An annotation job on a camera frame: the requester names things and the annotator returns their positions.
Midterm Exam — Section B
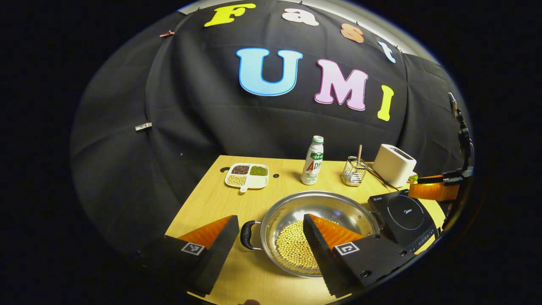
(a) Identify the toaster power cable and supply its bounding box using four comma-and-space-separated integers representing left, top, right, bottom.
368, 166, 398, 190

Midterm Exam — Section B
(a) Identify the black backdrop cloth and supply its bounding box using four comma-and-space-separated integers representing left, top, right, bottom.
72, 0, 473, 255

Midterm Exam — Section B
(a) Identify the white toaster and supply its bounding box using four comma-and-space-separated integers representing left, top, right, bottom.
373, 144, 418, 188

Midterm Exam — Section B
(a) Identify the white milk bottle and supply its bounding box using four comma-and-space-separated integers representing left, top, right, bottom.
301, 136, 324, 186

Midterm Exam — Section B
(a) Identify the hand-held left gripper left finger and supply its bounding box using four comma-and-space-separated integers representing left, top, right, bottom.
144, 215, 240, 297

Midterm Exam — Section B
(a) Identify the white divided bean dish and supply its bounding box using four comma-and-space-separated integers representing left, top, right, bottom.
224, 163, 269, 193

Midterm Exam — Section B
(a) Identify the stainless steel pot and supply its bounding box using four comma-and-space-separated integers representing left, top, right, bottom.
240, 191, 384, 279

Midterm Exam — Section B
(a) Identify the pile of soybeans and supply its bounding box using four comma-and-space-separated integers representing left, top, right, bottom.
275, 220, 339, 270

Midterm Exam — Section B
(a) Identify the wire utensil holder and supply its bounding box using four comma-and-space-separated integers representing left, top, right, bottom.
342, 156, 368, 187

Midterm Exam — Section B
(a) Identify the black induction cooktop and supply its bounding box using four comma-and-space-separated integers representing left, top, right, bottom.
368, 189, 437, 254

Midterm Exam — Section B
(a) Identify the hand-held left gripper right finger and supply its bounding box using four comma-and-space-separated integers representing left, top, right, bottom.
303, 213, 418, 298

